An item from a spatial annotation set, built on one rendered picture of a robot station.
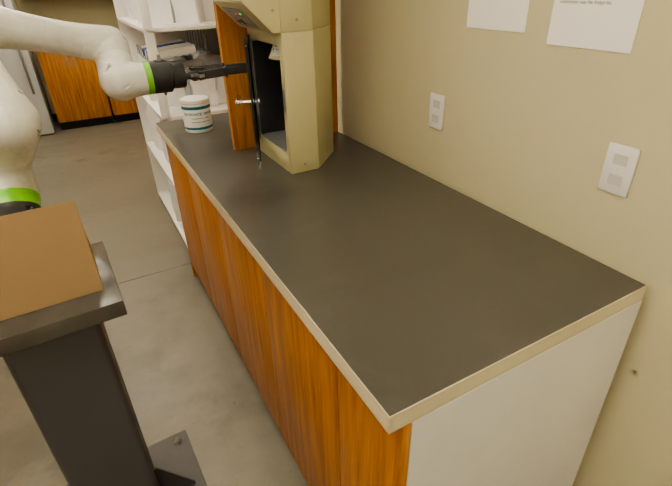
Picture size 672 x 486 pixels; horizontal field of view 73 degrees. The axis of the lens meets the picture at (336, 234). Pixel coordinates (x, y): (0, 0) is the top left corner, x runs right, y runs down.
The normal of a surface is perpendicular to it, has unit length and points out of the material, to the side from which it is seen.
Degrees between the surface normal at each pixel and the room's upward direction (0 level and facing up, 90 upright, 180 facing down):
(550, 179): 90
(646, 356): 90
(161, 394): 0
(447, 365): 0
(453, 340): 0
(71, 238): 90
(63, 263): 90
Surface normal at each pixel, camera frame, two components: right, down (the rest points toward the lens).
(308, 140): 0.49, 0.42
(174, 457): -0.03, -0.87
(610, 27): -0.87, 0.25
